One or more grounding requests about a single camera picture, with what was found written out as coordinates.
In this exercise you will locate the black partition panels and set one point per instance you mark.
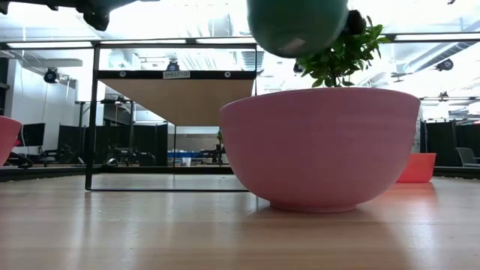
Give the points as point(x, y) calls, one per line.
point(150, 142)

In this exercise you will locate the small pink bowl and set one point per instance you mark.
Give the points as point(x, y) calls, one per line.
point(7, 138)

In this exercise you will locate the black frame wooden shelf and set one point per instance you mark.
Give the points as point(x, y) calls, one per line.
point(180, 101)

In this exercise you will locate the white shelf label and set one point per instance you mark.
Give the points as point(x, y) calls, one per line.
point(176, 74)

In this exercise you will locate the black computer monitor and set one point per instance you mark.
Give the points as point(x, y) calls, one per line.
point(32, 135)

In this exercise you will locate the large pink bowl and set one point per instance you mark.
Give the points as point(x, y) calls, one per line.
point(318, 150)

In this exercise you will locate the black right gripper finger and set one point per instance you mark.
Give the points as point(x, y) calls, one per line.
point(355, 22)

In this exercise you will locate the teal green bowl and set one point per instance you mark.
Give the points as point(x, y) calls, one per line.
point(296, 22)

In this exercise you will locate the orange red bowl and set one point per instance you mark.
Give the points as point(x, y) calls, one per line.
point(418, 168)

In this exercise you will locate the small red object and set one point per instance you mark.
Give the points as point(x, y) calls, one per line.
point(17, 143)

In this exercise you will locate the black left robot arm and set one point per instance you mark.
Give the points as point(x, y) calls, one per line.
point(95, 15)

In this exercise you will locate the grey office chair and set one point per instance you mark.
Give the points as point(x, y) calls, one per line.
point(467, 155)

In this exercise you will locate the black ceiling camera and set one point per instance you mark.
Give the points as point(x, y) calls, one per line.
point(445, 65)
point(51, 76)

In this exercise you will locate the green leafy potted plant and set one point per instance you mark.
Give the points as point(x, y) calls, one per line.
point(337, 56)

